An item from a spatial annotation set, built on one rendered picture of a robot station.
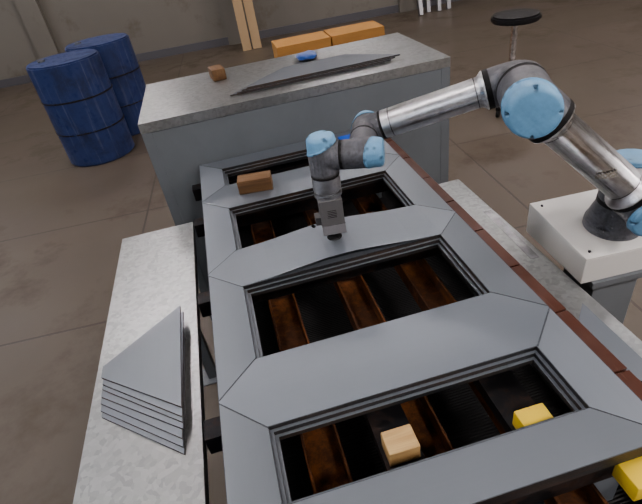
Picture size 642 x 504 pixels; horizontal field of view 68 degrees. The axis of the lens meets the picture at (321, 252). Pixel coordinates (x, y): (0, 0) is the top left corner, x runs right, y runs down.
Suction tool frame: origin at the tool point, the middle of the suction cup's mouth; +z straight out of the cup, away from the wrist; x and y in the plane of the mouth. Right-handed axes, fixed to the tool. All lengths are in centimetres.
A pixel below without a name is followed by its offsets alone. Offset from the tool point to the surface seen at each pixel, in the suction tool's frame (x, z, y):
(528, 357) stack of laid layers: 32, 3, 51
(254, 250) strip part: -23.6, 0.5, -3.2
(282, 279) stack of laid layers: -16.3, 1.9, 11.1
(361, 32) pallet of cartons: 73, 19, -348
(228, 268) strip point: -31.1, 0.8, 3.0
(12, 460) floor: -142, 85, -12
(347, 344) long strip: -3.2, 0.9, 39.6
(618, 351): 57, 14, 45
